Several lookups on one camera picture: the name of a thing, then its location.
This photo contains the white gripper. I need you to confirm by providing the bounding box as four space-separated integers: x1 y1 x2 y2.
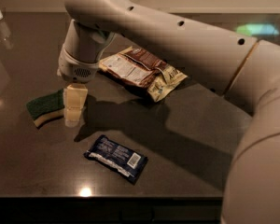
57 47 99 128

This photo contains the green and yellow sponge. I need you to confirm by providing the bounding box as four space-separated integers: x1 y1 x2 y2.
26 90 64 128

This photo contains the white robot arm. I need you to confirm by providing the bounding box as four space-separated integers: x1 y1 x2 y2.
58 0 280 224

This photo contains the blue rxbar blueberry wrapper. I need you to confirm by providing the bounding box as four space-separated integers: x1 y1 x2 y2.
83 135 148 184

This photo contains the brown and cream snack bag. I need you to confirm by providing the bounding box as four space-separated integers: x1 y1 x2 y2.
99 47 188 103

